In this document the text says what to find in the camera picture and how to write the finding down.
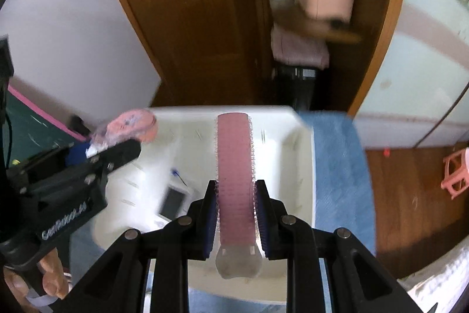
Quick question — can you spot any person's left hand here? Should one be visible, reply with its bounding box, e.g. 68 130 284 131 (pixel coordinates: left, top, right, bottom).
3 248 71 313

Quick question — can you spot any white plastic storage bin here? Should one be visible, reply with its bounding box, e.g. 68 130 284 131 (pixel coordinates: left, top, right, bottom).
91 105 317 304

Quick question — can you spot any white handheld game console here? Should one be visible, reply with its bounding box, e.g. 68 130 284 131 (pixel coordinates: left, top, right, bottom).
157 168 194 221

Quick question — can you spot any pink hair roller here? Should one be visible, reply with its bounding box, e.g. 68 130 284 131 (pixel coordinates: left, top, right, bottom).
215 112 262 280

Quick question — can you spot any pink plastic stool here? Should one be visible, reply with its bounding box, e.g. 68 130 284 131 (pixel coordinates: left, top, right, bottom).
440 148 468 199

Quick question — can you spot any pink folded cloth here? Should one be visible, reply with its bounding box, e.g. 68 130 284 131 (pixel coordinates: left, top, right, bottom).
271 24 330 69

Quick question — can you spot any white quilted bedding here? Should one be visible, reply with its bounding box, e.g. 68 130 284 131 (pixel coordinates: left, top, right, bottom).
398 246 468 312

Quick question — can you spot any black knob on chalkboard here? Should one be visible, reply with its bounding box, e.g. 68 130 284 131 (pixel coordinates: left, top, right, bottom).
68 114 91 137

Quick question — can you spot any green chalkboard pink frame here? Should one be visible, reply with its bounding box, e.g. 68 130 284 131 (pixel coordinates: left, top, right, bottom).
1 87 90 168

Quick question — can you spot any wooden corner shelf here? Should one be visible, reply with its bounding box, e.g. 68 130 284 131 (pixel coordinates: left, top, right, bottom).
256 0 403 116

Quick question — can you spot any brown wooden door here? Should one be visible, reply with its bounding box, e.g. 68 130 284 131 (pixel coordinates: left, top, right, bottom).
119 0 269 106

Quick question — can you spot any pink round face toy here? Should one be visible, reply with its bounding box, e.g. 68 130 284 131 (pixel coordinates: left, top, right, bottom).
86 109 158 158

